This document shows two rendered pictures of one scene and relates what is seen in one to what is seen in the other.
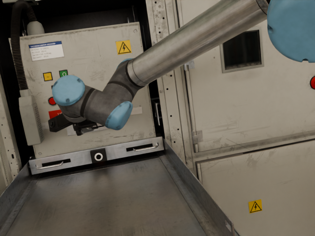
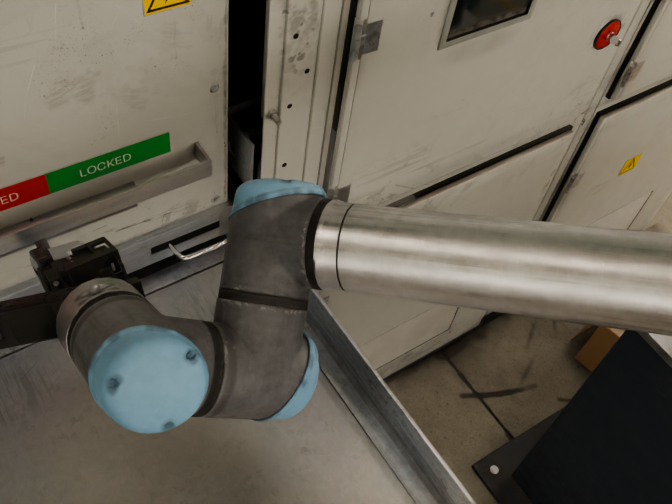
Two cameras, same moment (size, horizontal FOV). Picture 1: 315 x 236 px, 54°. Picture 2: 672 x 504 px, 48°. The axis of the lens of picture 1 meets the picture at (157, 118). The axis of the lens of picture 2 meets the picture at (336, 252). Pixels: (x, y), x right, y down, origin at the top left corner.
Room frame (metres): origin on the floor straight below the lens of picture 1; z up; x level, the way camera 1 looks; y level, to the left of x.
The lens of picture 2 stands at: (0.54, 0.29, 1.78)
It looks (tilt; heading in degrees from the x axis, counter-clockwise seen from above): 52 degrees down; 326
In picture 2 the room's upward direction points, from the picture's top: 11 degrees clockwise
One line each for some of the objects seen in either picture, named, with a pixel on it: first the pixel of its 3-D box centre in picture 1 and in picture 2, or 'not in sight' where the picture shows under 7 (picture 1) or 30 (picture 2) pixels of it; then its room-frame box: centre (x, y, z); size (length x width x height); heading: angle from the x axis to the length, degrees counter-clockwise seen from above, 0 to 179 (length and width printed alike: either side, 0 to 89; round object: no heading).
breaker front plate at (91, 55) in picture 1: (87, 93); (38, 147); (1.21, 0.26, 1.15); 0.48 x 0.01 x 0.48; 98
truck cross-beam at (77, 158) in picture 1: (98, 153); (68, 269); (1.23, 0.26, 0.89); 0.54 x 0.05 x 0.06; 98
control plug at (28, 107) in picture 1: (31, 119); not in sight; (1.12, 0.46, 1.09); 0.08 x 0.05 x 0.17; 8
